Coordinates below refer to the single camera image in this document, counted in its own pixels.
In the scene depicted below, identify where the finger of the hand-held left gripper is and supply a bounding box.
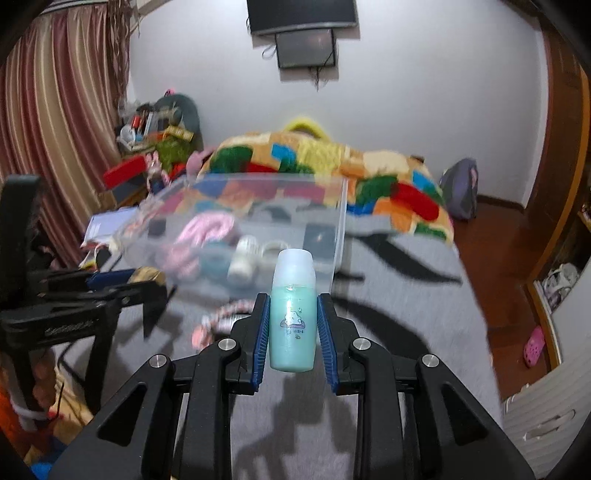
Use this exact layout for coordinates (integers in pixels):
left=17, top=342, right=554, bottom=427
left=86, top=270, right=153, bottom=289
left=102, top=282, right=169, bottom=340

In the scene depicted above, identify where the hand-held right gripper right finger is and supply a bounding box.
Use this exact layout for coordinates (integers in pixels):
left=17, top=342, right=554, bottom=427
left=317, top=292, right=536, bottom=480

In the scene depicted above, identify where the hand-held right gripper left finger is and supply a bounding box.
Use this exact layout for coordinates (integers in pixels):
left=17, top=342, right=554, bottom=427
left=48, top=292, right=271, bottom=480

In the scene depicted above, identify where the teal lotion bottle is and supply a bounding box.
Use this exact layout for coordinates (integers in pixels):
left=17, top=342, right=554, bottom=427
left=270, top=248, right=317, bottom=373

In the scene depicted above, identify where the clear plastic storage box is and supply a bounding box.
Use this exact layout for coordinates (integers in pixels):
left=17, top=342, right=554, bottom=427
left=111, top=172, right=349, bottom=309

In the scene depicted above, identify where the light blue booklet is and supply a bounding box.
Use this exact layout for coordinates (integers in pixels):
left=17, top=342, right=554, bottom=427
left=82, top=207, right=139, bottom=244

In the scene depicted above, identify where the grey patterned blanket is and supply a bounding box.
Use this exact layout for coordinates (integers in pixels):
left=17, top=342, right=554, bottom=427
left=54, top=217, right=502, bottom=480

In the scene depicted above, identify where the white small bottle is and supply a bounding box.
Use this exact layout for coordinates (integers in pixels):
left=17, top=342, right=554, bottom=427
left=227, top=235, right=258, bottom=285

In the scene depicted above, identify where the clear tape roll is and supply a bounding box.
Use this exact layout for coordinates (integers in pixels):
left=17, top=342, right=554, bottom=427
left=261, top=241, right=290, bottom=261

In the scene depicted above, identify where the teal round item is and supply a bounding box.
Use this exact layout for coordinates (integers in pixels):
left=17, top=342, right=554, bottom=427
left=200, top=244, right=232, bottom=280

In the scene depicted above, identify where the dark square card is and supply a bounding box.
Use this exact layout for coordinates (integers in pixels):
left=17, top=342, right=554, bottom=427
left=303, top=223, right=337, bottom=262

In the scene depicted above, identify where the red box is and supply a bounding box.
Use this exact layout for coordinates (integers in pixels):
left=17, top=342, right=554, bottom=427
left=102, top=155, right=147, bottom=190

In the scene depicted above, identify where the cluttered side table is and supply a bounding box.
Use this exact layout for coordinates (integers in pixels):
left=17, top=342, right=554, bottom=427
left=109, top=92, right=204, bottom=206

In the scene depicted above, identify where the colourful patchwork blanket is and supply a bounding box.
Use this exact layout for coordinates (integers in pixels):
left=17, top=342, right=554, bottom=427
left=199, top=131, right=455, bottom=243

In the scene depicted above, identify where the striped curtain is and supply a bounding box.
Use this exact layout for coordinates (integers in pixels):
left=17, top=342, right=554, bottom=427
left=0, top=8, right=133, bottom=268

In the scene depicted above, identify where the grey backpack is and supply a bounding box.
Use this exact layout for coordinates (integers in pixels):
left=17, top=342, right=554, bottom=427
left=438, top=158, right=479, bottom=220

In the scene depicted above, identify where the pink clog shoe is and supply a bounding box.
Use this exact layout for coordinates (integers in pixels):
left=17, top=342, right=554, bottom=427
left=523, top=326, right=546, bottom=368

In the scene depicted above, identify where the white plastic drawer cabinet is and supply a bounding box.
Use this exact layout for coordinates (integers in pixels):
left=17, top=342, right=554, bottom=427
left=501, top=360, right=591, bottom=476

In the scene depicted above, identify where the wooden wardrobe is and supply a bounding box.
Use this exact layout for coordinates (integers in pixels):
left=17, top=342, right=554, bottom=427
left=522, top=28, right=591, bottom=370

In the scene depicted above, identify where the pink white rope toy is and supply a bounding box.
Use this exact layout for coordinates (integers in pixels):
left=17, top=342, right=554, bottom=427
left=192, top=301, right=253, bottom=350

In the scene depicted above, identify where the yellow handle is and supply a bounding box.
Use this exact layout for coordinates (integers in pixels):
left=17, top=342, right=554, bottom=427
left=283, top=118, right=331, bottom=139

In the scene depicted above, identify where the wall television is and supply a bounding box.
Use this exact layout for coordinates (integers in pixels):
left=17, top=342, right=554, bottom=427
left=246, top=0, right=359, bottom=70

